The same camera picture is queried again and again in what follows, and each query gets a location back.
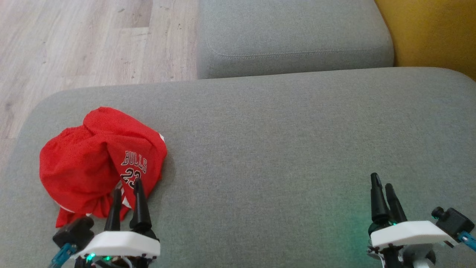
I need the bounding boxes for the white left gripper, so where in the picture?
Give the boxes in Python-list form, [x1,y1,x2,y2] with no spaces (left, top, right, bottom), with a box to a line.
[74,178,161,268]

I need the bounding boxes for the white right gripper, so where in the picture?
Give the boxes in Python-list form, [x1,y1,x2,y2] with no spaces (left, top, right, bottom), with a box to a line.
[367,172,460,268]

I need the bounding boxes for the red Bulls basketball jersey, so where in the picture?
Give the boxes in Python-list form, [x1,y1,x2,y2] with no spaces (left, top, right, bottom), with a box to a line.
[83,107,168,220]

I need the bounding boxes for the large grey sofa seat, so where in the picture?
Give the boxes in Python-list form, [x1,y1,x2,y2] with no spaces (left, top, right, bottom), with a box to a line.
[0,67,476,268]

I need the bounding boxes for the large yellow sofa backrest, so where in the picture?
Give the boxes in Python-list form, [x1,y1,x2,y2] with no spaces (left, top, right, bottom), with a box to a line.
[374,0,476,82]

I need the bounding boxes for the grey sofa seat cushion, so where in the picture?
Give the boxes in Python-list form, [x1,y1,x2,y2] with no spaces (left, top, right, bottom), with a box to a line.
[196,0,395,80]

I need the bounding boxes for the teal left camera cable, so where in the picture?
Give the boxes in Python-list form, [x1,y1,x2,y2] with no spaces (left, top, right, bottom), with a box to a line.
[48,243,77,268]

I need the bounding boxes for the teal camera cable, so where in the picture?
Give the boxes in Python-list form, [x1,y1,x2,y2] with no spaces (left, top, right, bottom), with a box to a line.
[48,243,77,268]
[458,231,476,251]

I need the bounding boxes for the teal right camera cable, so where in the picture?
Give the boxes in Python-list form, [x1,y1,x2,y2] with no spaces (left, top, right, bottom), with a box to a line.
[458,231,476,251]

